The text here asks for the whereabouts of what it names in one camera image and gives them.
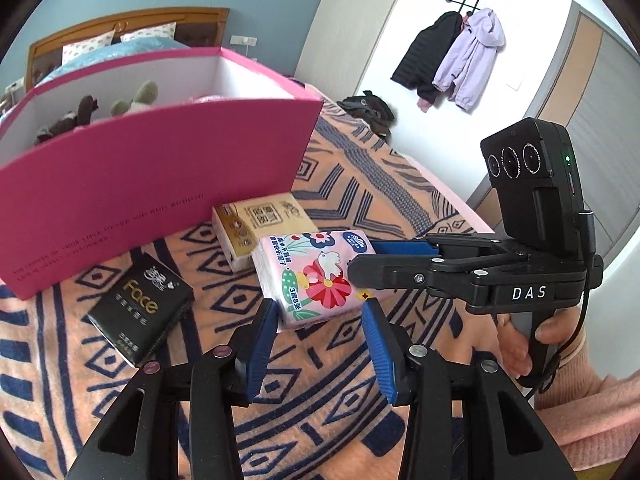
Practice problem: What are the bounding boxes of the wooden headboard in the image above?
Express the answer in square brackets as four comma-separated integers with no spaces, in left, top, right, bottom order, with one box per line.
[24,6,230,90]

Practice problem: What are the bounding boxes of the grey framed door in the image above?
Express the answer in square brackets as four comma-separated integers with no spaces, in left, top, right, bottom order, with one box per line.
[466,0,640,266]

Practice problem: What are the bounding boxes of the blue duvet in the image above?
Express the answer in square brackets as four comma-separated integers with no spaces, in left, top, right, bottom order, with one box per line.
[32,37,188,86]

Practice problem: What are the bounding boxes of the yellow tissue pack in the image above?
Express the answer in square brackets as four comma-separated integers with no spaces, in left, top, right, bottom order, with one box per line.
[213,193,317,273]

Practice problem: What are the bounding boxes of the left patterned pillow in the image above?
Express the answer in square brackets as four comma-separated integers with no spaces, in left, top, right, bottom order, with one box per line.
[62,30,115,64]

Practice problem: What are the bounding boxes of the black wall coat hooks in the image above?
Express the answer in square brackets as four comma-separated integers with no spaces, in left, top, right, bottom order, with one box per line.
[444,0,482,16]

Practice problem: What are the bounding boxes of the orange patterned blanket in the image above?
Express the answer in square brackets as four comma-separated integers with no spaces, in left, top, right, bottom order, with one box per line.
[1,102,486,479]

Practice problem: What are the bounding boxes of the white wall socket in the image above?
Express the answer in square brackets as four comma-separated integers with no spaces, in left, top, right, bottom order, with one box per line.
[229,35,257,47]

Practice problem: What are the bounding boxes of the lilac hooded jacket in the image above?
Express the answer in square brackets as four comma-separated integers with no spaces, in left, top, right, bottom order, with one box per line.
[432,8,506,113]

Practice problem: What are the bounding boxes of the person right hand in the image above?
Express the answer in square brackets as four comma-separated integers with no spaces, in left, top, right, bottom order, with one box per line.
[496,304,584,378]

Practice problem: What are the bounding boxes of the dark brown plush toy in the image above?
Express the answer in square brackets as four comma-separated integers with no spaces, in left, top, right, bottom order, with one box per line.
[35,96,99,145]

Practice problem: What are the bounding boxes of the black Face tissue pack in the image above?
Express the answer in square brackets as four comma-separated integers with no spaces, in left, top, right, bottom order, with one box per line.
[88,254,194,367]

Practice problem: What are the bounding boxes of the pink floral tissue pack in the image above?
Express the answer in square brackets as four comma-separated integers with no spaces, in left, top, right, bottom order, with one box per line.
[252,230,393,330]

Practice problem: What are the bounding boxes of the black puffer jacket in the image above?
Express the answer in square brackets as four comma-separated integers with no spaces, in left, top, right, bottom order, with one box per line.
[390,11,462,105]

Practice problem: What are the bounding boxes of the pink cardboard box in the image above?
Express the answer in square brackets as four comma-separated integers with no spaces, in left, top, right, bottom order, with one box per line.
[1,48,322,299]

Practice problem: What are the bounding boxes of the right patterned pillow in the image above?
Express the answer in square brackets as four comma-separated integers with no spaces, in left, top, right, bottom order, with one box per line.
[119,22,177,42]

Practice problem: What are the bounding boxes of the patterned pillow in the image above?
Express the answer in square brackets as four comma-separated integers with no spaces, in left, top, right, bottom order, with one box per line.
[119,22,177,42]
[62,30,115,64]

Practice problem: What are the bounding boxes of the green turtle plush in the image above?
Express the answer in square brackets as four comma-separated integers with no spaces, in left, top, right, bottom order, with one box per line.
[111,80,158,117]

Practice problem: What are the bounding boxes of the black cable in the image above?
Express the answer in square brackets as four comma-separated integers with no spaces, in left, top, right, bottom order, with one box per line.
[514,209,598,401]

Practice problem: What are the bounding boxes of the black camera box right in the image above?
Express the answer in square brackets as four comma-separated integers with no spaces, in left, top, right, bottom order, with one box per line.
[480,117,584,261]

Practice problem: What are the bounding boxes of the pink sleeved right forearm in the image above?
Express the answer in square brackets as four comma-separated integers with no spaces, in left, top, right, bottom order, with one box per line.
[535,344,639,472]

